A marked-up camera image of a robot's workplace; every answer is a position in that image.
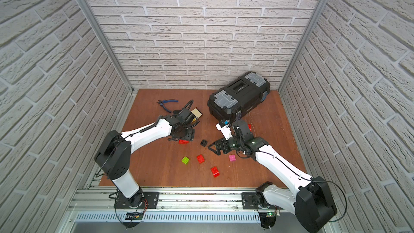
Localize red lego brick front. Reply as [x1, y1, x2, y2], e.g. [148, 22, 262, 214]
[211, 167, 220, 178]

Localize small red lego brick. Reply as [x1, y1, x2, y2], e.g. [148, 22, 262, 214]
[179, 140, 189, 145]

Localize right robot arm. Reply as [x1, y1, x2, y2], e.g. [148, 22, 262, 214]
[208, 120, 337, 233]

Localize black work glove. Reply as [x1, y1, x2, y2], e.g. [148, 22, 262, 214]
[172, 108, 203, 118]

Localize blue handled pliers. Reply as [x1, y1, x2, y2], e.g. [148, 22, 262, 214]
[157, 99, 179, 113]

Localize black plastic toolbox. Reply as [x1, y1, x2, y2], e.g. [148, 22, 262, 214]
[207, 71, 271, 123]

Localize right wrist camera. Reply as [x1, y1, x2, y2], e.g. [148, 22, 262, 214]
[216, 120, 234, 140]

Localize black lego brick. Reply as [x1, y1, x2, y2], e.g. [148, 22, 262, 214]
[201, 140, 208, 147]

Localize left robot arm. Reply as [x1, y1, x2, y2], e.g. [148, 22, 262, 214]
[94, 100, 199, 208]

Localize pink lego brick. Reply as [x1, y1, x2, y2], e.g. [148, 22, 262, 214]
[229, 155, 236, 162]

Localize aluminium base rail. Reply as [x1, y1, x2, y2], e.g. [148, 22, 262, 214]
[64, 187, 288, 226]

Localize green lego brick left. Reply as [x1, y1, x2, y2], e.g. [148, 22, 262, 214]
[182, 156, 189, 164]

